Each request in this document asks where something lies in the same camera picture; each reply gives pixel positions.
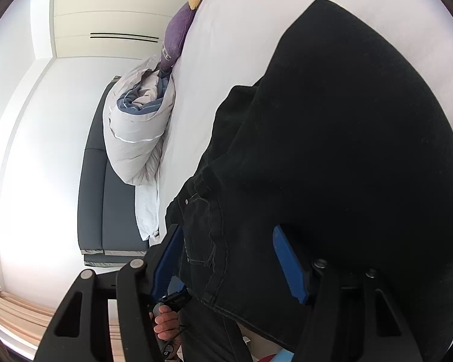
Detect white bed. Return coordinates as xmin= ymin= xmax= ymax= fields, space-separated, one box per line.
xmin=136 ymin=0 xmax=453 ymax=353

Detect grey padded headboard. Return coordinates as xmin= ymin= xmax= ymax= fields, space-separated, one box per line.
xmin=77 ymin=75 xmax=149 ymax=268

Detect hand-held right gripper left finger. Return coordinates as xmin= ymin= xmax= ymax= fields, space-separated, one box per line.
xmin=34 ymin=224 xmax=184 ymax=362

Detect black wardrobe handle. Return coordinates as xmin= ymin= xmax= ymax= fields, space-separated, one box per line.
xmin=91 ymin=33 xmax=159 ymax=39
xmin=90 ymin=37 xmax=159 ymax=43

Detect black pants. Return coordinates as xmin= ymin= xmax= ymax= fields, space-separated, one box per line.
xmin=165 ymin=0 xmax=453 ymax=362

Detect cream wardrobe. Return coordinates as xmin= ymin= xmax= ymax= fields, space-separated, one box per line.
xmin=51 ymin=0 xmax=191 ymax=59

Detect person's left hand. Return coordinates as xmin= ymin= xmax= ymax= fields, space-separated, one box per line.
xmin=154 ymin=305 xmax=182 ymax=345

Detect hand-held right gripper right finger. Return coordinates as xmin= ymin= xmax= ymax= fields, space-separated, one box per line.
xmin=272 ymin=225 xmax=423 ymax=362

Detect rolled white duvet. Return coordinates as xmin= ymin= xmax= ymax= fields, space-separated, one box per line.
xmin=103 ymin=58 xmax=174 ymax=187

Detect white folded sheet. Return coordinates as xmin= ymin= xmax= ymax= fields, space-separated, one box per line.
xmin=135 ymin=151 xmax=163 ymax=241

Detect person's grey shorts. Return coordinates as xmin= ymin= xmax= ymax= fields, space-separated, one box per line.
xmin=179 ymin=302 xmax=253 ymax=362

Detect purple cushion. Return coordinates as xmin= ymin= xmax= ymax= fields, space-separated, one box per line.
xmin=159 ymin=2 xmax=197 ymax=72

